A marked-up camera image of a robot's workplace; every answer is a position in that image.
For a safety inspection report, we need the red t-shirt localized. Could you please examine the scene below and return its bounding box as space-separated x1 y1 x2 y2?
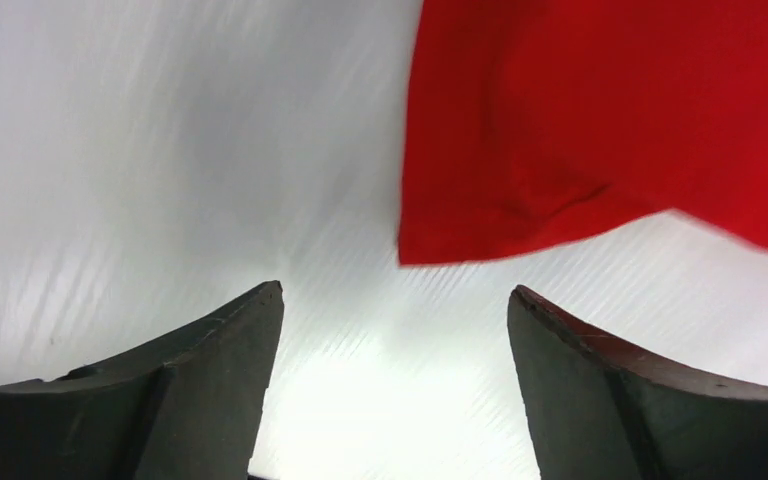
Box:
398 0 768 266

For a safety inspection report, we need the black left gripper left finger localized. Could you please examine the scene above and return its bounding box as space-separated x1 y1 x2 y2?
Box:
0 281 284 479

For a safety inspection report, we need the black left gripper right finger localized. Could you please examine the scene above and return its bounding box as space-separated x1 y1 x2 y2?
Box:
507 286 768 480

